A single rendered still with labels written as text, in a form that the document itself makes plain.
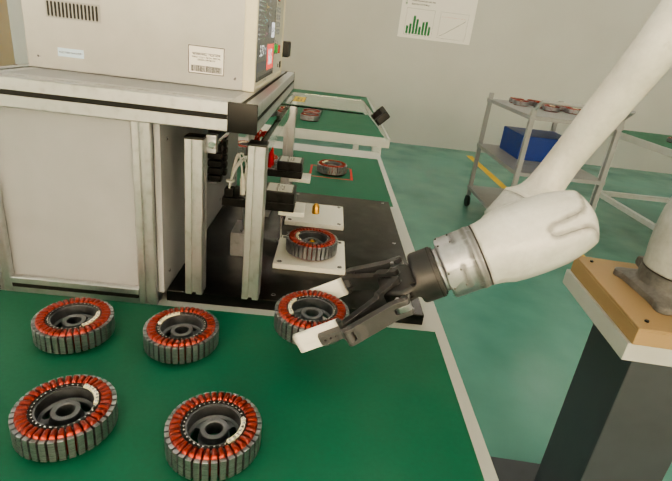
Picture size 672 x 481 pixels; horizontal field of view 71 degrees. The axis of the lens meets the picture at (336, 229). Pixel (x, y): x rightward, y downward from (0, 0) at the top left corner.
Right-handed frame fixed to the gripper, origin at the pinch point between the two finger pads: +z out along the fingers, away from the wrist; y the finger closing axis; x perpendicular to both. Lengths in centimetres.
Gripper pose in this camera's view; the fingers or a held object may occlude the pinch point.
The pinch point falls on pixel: (312, 316)
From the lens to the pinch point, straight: 72.7
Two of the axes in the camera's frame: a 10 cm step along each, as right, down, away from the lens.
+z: -9.1, 3.7, 2.0
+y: -0.5, 3.8, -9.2
